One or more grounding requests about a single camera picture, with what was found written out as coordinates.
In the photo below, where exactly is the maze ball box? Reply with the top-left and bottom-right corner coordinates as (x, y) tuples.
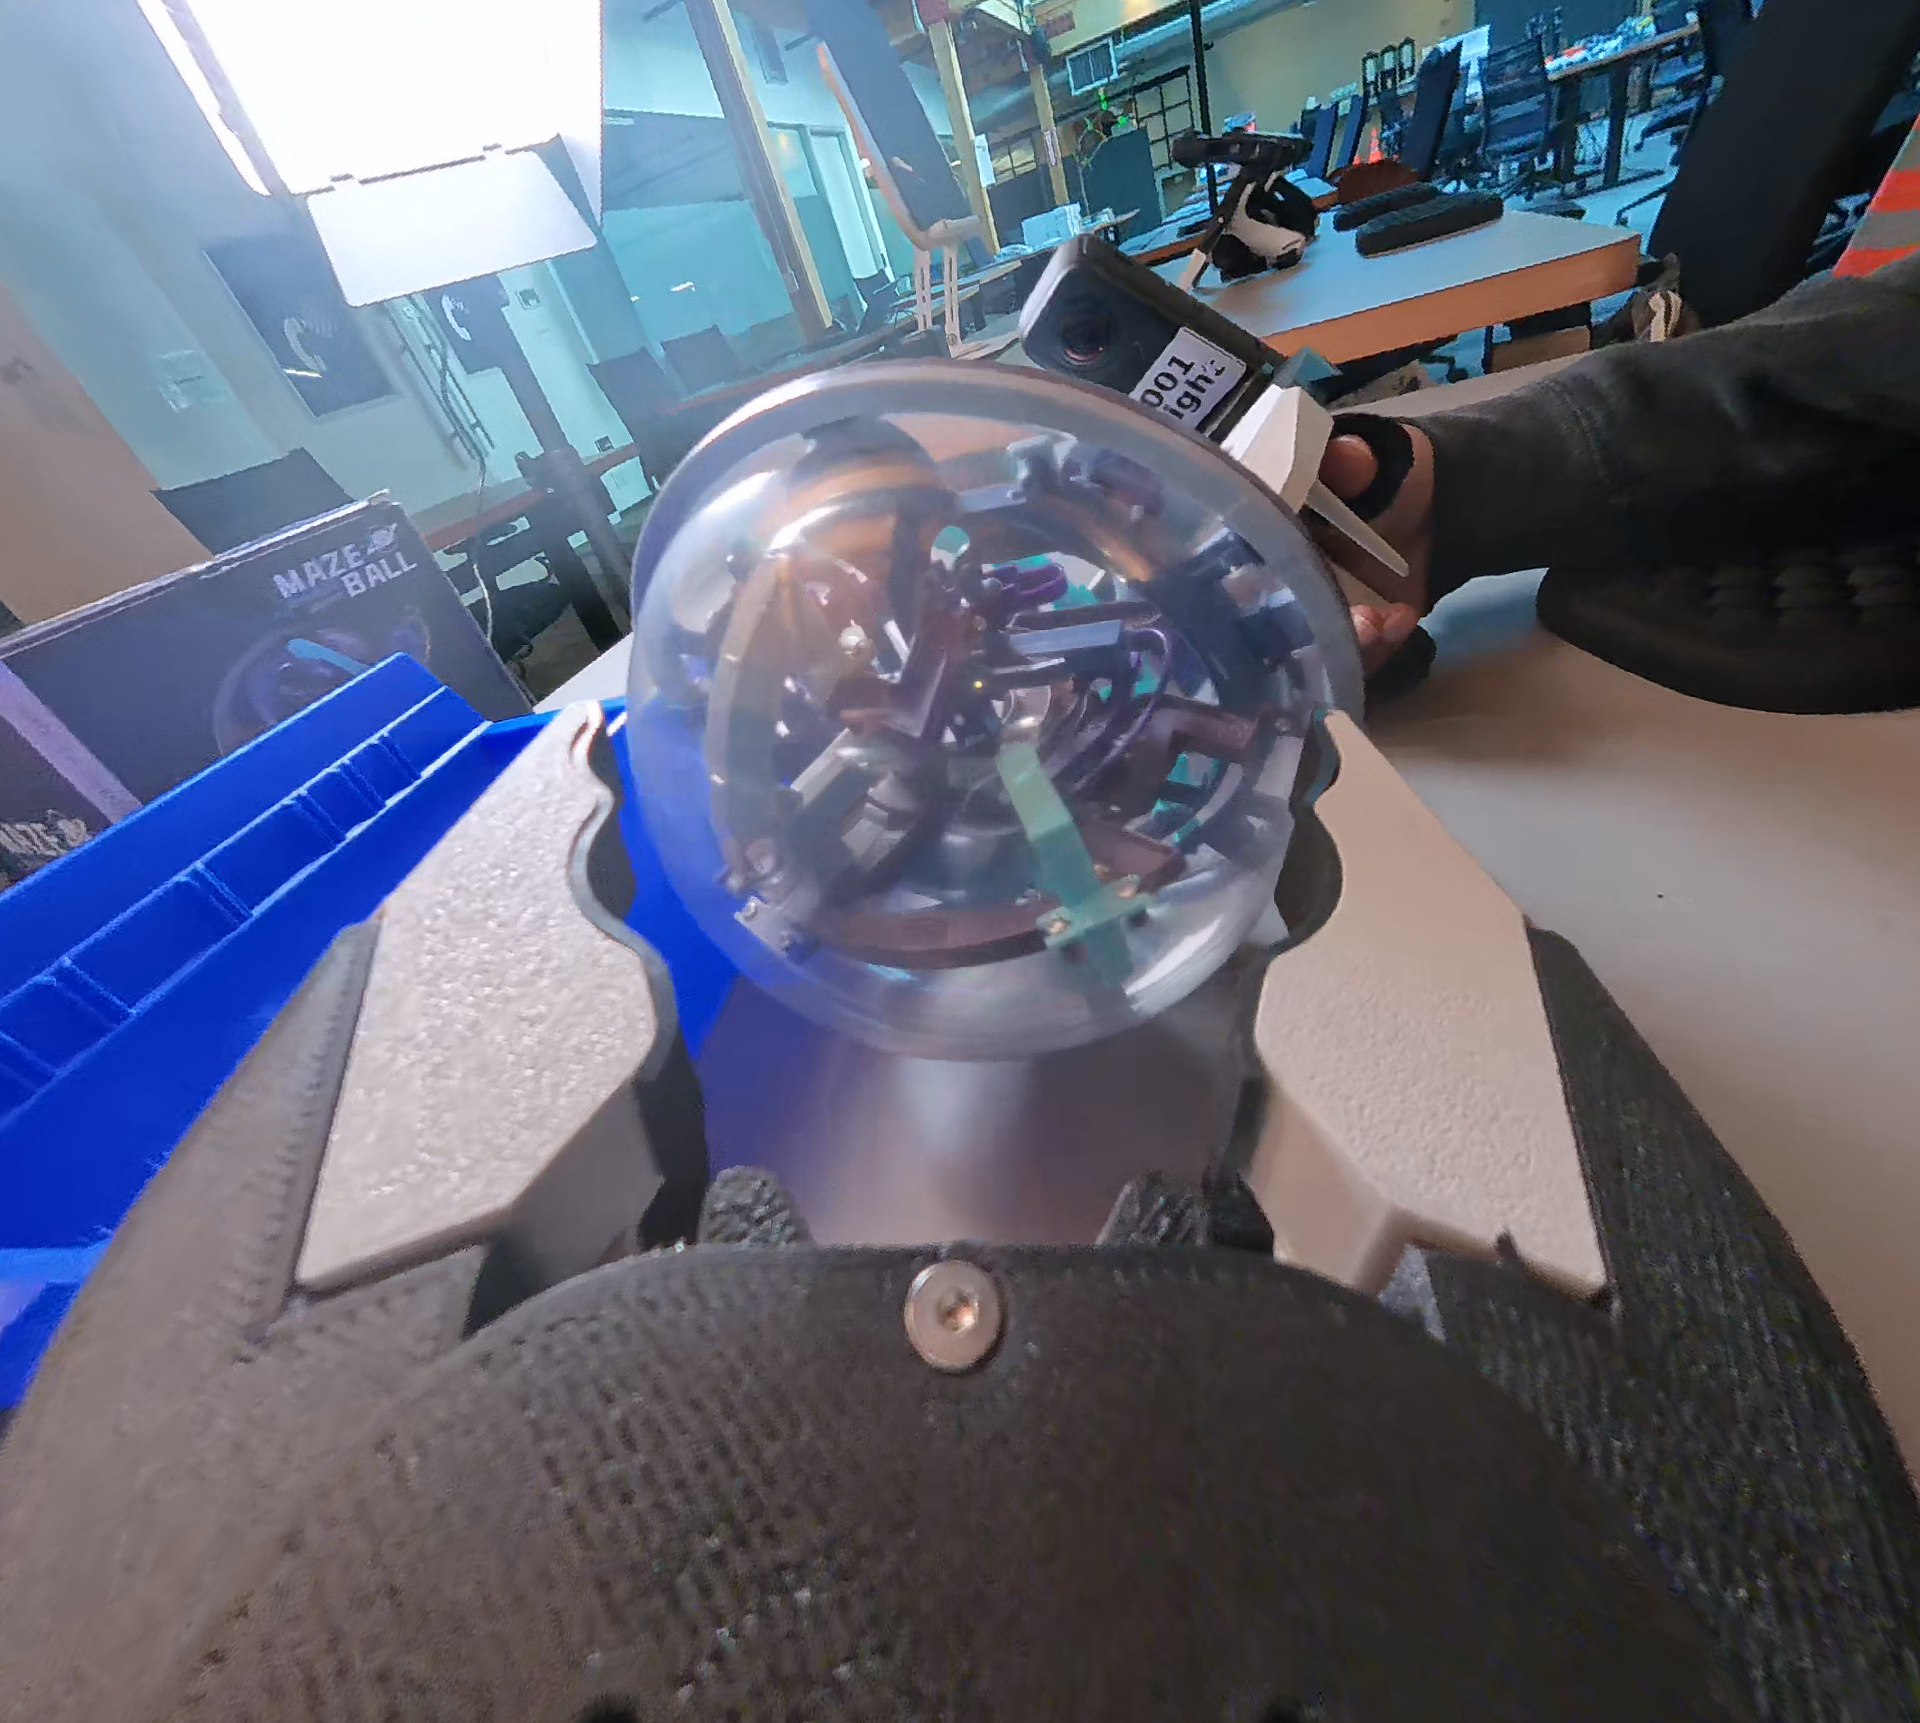
(0, 495), (536, 886)

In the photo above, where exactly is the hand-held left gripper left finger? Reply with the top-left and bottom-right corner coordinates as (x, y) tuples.
(293, 714), (685, 1296)

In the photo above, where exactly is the person's right hand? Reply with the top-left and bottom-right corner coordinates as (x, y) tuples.
(1320, 415), (1442, 660)

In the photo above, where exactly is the person's right forearm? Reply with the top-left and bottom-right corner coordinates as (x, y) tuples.
(1410, 255), (1920, 616)

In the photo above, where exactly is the bright whiteboard screen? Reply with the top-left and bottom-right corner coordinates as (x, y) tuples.
(29, 0), (608, 311)

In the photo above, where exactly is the blue plastic tray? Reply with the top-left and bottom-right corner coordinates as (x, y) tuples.
(0, 654), (737, 1410)

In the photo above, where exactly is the clear maze ball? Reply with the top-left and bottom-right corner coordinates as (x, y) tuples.
(623, 361), (1367, 1056)

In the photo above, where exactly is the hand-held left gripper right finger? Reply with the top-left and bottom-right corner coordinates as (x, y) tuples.
(1224, 714), (1614, 1296)

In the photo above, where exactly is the wooden edged desk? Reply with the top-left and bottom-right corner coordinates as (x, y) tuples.
(1126, 201), (1645, 377)

